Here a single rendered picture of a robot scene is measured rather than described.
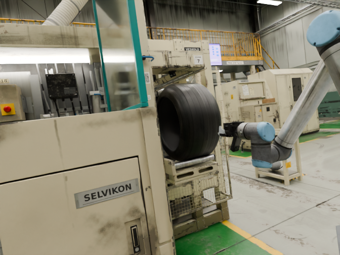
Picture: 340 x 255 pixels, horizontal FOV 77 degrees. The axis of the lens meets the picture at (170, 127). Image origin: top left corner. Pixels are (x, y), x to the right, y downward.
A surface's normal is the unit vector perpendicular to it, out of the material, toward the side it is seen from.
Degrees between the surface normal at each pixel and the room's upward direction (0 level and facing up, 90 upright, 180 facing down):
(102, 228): 90
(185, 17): 90
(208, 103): 69
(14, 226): 90
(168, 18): 90
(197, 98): 60
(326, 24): 79
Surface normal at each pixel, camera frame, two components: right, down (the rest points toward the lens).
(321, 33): -0.88, -0.06
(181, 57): 0.41, 0.00
